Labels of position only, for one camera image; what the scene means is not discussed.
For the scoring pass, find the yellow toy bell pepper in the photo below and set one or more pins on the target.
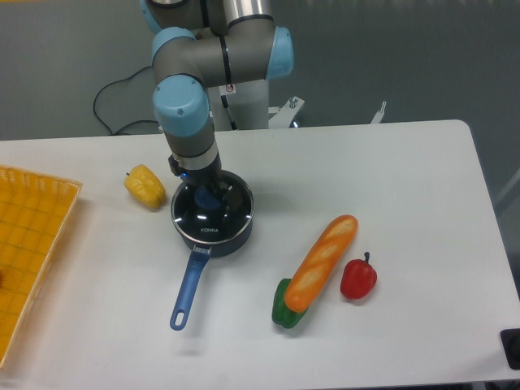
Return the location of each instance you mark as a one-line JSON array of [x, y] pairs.
[[145, 187]]

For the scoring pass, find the glass pot lid blue knob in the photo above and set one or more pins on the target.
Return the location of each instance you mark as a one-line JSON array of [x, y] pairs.
[[201, 217]]

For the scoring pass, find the toy baguette bread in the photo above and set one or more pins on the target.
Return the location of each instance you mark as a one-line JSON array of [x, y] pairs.
[[317, 266]]

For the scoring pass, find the red toy bell pepper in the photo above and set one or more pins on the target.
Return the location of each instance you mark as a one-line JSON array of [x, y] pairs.
[[358, 279]]

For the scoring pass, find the green toy bell pepper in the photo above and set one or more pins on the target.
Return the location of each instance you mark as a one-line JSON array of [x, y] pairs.
[[281, 314]]

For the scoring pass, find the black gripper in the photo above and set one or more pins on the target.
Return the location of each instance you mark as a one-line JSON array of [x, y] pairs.
[[210, 176]]

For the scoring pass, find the black device at table edge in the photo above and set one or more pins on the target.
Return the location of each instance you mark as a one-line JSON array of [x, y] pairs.
[[510, 339]]

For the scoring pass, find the yellow plastic basket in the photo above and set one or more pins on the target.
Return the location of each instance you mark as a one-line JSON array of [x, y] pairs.
[[35, 208]]

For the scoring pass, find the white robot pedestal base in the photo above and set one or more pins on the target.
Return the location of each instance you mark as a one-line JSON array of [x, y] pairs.
[[246, 106]]

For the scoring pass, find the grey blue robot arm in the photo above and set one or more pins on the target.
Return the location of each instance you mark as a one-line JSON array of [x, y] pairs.
[[212, 64]]

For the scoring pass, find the blue saucepan with handle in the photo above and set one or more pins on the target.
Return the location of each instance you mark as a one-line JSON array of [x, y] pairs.
[[200, 255]]

